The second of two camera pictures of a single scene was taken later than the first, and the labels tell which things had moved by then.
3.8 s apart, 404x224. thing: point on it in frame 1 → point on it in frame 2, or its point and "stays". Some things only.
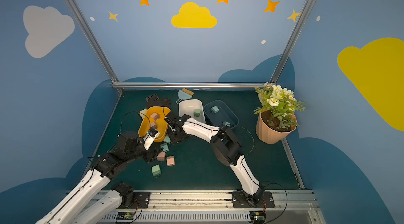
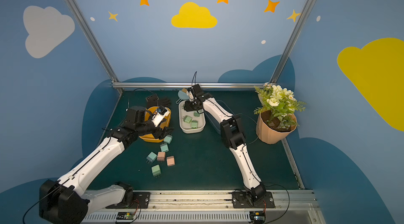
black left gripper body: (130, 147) → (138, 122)
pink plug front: (170, 161) stays
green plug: (155, 170) stays
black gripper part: (153, 100) stays
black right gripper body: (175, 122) → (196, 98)
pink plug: (161, 156) stays
